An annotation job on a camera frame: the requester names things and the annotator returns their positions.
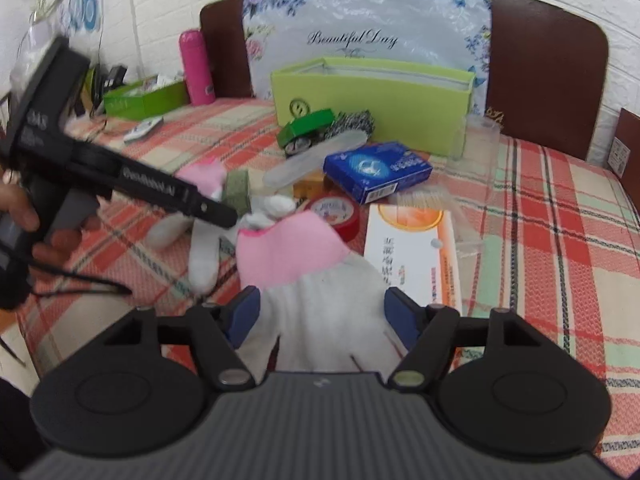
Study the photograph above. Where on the plaid bedsheet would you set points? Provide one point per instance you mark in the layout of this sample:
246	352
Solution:
550	260

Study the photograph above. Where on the white orange medicine box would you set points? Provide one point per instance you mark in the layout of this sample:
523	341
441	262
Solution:
410	250

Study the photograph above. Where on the green packet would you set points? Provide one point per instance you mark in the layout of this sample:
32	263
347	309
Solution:
305	125

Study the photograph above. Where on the dark brown chair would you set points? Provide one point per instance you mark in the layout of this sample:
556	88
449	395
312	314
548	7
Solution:
545	70

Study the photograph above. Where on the white remote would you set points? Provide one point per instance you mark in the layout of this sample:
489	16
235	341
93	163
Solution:
143	129

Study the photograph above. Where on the blue wall poster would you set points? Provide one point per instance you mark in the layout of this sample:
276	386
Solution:
82	7

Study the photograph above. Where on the brown box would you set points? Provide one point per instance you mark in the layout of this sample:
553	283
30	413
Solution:
627	142

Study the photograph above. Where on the pink thermos bottle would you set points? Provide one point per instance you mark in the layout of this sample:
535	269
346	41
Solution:
197	67

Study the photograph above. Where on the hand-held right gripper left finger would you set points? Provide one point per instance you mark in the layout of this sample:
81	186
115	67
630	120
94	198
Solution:
245	312

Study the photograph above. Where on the white pink-cuffed glove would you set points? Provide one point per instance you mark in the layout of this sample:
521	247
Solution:
310	285
204	255

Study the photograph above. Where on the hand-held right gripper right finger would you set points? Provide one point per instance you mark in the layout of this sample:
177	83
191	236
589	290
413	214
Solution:
400	316

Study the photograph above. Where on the red tape roll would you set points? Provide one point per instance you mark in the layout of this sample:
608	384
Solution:
332	210

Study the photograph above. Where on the small black device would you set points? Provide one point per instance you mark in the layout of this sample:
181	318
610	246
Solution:
112	79

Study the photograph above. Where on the steel wool scrubber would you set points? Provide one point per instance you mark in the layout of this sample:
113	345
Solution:
352	121

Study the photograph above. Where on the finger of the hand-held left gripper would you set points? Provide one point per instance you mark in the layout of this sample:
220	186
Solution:
215	212

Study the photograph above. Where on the green sponge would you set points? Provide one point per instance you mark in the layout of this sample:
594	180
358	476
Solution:
237	190

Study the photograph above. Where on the person's left hand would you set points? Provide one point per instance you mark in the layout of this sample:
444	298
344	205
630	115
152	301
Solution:
17	205

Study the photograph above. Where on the large green storage box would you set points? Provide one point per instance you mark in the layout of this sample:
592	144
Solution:
400	110

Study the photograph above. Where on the clear plastic toothbrush case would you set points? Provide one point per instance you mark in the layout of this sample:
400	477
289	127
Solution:
320	156

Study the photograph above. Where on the blue medicine box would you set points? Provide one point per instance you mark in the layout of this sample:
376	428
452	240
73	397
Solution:
375	167

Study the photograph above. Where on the small green box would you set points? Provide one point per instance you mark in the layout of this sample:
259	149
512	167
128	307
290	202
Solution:
145	102

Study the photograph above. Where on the floral plastic bag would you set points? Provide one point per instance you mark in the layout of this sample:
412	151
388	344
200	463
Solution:
360	20

